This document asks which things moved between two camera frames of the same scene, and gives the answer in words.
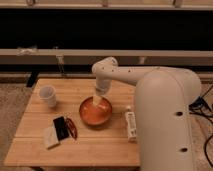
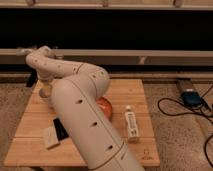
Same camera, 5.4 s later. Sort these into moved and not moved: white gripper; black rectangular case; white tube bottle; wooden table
Moved: white gripper
Not moved: black rectangular case; white tube bottle; wooden table
